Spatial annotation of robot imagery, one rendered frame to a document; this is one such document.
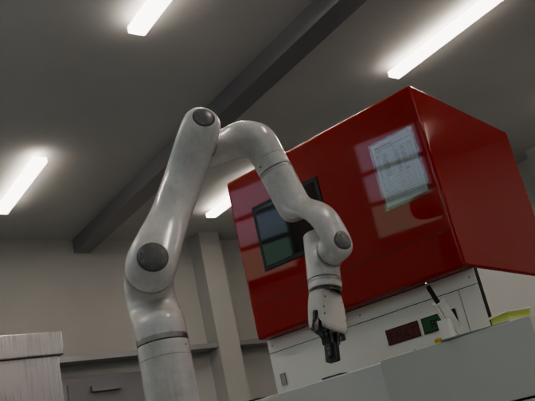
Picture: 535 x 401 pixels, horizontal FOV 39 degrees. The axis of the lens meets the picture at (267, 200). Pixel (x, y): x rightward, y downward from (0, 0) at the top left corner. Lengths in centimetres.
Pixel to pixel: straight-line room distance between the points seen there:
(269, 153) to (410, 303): 72
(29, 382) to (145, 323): 326
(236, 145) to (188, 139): 16
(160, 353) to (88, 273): 743
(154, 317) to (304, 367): 97
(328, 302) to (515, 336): 48
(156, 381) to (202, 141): 59
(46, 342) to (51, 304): 384
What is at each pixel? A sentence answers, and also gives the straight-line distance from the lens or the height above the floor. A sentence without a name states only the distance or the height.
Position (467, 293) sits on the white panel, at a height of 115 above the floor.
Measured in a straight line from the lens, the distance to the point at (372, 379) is 173.
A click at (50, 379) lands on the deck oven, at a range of 502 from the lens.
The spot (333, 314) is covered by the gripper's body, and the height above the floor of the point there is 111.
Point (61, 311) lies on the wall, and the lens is 889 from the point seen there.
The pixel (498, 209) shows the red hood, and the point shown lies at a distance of 267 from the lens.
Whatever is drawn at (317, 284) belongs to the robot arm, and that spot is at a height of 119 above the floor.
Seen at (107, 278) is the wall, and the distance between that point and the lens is 921.
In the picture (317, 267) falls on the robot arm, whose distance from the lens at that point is 188.
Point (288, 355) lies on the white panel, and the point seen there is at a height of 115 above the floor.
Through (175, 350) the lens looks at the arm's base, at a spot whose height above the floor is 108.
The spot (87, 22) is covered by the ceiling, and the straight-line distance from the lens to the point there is 531.
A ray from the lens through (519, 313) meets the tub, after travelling 196.
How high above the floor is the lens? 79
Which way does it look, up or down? 19 degrees up
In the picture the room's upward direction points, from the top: 13 degrees counter-clockwise
